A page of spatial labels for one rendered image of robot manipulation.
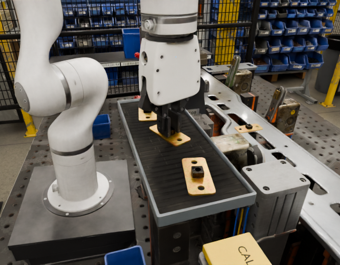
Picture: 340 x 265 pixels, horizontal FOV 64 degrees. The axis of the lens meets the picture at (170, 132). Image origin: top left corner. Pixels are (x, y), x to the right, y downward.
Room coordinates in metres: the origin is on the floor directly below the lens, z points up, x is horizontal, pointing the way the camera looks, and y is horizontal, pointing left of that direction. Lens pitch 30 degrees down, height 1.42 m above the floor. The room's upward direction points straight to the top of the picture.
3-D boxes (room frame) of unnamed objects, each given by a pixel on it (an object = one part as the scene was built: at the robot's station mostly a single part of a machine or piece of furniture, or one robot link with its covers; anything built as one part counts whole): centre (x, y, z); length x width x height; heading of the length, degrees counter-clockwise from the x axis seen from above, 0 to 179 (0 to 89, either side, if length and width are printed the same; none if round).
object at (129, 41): (1.58, 0.11, 1.09); 0.30 x 0.17 x 0.13; 101
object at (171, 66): (0.44, 0.00, 1.29); 0.10 x 0.07 x 0.11; 128
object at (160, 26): (0.43, 0.00, 1.36); 0.09 x 0.08 x 0.03; 128
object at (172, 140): (0.44, 0.00, 1.17); 0.08 x 0.04 x 0.01; 38
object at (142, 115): (0.53, 0.05, 1.17); 0.08 x 0.04 x 0.01; 6
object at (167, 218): (0.43, 0.00, 1.16); 0.37 x 0.14 x 0.02; 17
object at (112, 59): (1.54, 0.21, 1.01); 0.90 x 0.22 x 0.03; 107
